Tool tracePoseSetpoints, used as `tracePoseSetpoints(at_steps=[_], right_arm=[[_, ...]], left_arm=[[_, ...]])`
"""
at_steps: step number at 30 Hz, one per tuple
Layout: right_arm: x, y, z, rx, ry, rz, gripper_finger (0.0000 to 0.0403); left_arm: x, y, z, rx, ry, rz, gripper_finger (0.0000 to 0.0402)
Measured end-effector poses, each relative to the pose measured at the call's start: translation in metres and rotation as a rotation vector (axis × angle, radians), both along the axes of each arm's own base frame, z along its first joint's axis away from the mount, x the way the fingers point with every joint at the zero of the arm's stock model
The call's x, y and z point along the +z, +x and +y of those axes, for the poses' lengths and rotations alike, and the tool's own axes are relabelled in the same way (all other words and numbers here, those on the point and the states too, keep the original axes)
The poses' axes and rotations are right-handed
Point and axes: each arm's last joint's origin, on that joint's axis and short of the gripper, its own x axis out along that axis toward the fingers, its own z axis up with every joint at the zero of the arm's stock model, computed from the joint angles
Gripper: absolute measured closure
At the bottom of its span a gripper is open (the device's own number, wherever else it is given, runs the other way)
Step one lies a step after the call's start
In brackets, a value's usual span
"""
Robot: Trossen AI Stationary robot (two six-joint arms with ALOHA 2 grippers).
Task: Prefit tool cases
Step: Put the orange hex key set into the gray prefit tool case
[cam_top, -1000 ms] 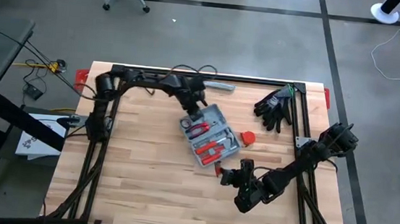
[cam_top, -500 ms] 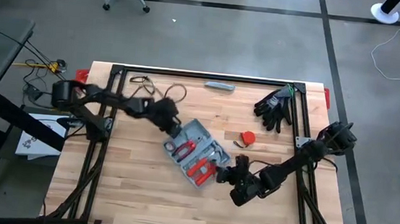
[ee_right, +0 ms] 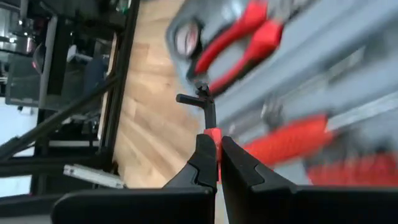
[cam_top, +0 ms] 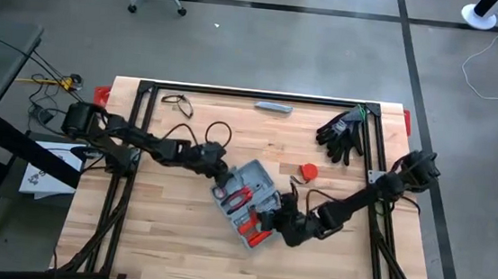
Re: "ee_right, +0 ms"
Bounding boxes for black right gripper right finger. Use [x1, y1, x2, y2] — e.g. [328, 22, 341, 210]
[221, 136, 398, 224]

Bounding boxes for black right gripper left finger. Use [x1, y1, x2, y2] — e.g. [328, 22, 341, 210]
[51, 134, 218, 224]

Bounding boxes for small red handled tool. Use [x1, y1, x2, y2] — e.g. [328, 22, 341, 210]
[175, 81, 223, 162]

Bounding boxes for red-orange bit holder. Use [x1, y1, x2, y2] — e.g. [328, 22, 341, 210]
[306, 154, 398, 187]

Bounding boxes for grey plastic tool case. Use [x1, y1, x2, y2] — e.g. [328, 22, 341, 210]
[166, 0, 398, 224]

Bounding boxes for red black handled pliers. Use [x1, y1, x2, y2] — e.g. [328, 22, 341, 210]
[186, 0, 285, 96]

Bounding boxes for round silver-faced tool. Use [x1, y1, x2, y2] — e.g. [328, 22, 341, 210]
[174, 21, 201, 58]

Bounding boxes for red handled screwdriver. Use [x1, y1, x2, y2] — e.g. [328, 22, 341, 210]
[242, 93, 398, 167]

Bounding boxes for silver metal bracket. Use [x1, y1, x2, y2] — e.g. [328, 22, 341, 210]
[63, 164, 126, 189]

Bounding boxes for black aluminium table frame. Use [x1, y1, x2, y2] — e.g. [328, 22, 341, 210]
[0, 0, 141, 200]

